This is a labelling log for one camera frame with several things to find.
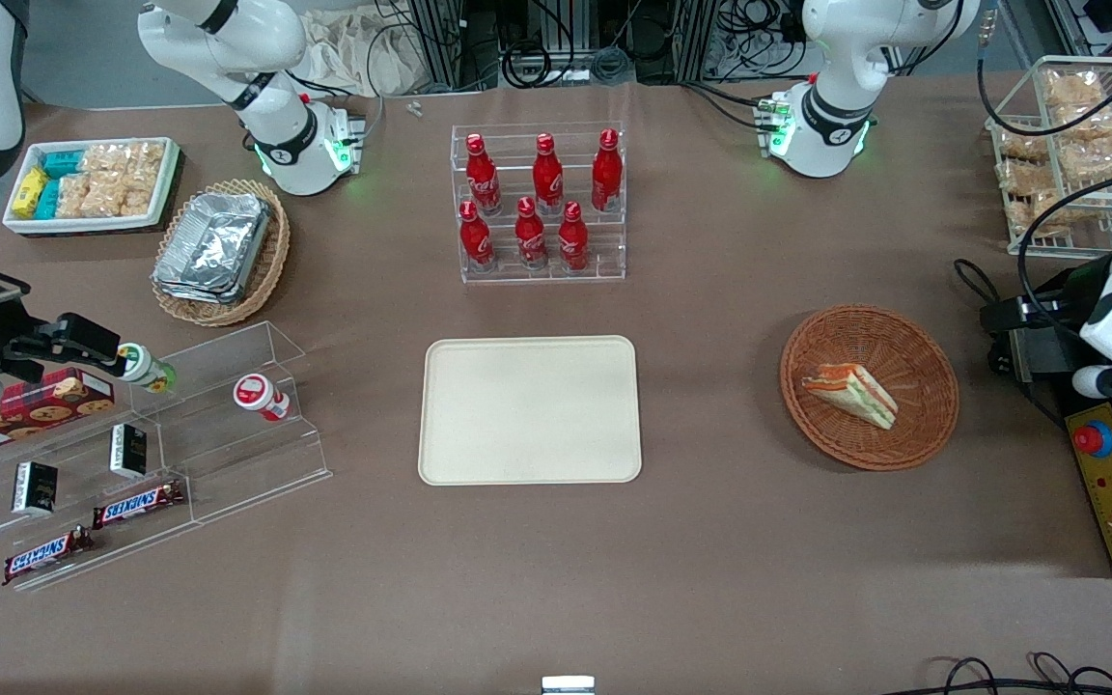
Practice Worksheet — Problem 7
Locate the triangular sandwich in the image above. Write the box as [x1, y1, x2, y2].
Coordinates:
[800, 363, 899, 431]

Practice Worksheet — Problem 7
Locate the brown wicker basket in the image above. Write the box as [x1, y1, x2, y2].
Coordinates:
[779, 304, 960, 472]

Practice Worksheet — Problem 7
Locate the white snack tray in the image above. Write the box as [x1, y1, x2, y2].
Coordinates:
[2, 136, 182, 236]

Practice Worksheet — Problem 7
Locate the light wicker basket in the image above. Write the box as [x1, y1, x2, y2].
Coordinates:
[151, 179, 292, 327]

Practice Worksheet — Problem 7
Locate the beige plastic tray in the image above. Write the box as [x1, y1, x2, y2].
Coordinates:
[418, 335, 643, 486]

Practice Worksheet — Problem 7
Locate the black box with metal plate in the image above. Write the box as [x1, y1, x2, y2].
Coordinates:
[986, 319, 1095, 387]

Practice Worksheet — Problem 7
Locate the red tartan cookie box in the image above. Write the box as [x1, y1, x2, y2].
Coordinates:
[0, 368, 117, 460]

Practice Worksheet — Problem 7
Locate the green sunflower yogurt cup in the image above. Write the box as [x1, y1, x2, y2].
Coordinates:
[117, 344, 177, 394]

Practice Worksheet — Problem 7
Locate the clear bag of crackers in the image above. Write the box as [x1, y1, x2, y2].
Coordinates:
[1043, 69, 1104, 109]
[1048, 104, 1112, 142]
[1061, 135, 1112, 186]
[995, 128, 1051, 162]
[1010, 193, 1099, 238]
[995, 159, 1061, 200]

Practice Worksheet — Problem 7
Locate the small black chocolate box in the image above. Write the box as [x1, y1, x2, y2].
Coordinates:
[110, 424, 149, 480]
[13, 461, 60, 515]

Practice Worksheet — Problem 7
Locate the clear rice cracker pack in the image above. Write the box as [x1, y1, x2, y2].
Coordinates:
[88, 172, 157, 218]
[57, 174, 94, 219]
[126, 143, 167, 181]
[81, 145, 132, 177]

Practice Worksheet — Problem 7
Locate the yellow snack packet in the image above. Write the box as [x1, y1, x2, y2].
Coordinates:
[13, 166, 48, 219]

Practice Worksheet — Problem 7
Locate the Snickers bar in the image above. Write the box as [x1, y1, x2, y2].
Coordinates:
[3, 526, 95, 586]
[93, 480, 186, 530]

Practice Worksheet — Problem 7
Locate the aluminium foil container stack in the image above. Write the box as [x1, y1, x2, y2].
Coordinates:
[153, 192, 273, 305]

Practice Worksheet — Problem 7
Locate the red yogurt cup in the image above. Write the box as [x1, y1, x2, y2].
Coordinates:
[234, 374, 291, 423]

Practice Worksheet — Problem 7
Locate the clear acrylic stepped shelf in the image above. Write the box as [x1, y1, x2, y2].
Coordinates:
[0, 320, 333, 592]

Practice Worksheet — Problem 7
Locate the beige cloth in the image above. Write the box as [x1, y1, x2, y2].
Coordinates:
[300, 8, 443, 97]

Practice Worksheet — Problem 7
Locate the red cola bottle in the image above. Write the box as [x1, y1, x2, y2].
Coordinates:
[557, 201, 590, 272]
[459, 200, 495, 271]
[464, 133, 502, 215]
[532, 133, 564, 215]
[514, 197, 549, 270]
[591, 128, 624, 213]

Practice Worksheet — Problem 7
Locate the clear acrylic bottle rack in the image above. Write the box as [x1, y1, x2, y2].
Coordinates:
[451, 122, 627, 284]

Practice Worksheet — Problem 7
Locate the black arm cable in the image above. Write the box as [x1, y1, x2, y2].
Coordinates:
[1015, 162, 1112, 295]
[975, 0, 1112, 138]

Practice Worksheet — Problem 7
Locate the black table cable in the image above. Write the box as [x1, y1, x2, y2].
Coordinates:
[952, 258, 1003, 321]

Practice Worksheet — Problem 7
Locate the white wire rack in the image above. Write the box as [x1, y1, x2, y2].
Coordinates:
[986, 55, 1112, 258]

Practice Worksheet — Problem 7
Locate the black looped floor cable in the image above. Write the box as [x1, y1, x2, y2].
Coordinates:
[908, 652, 1112, 695]

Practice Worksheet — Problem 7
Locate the black base cable bundle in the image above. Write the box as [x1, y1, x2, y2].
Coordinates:
[680, 80, 777, 133]

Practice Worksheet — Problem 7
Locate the coiled black cable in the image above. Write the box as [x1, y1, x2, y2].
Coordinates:
[501, 39, 554, 90]

